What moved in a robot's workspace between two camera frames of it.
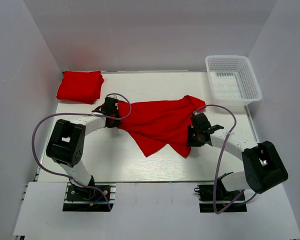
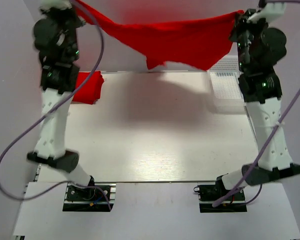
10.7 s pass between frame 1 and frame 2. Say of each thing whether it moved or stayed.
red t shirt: moved
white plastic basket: stayed
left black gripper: moved
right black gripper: moved
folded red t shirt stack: stayed
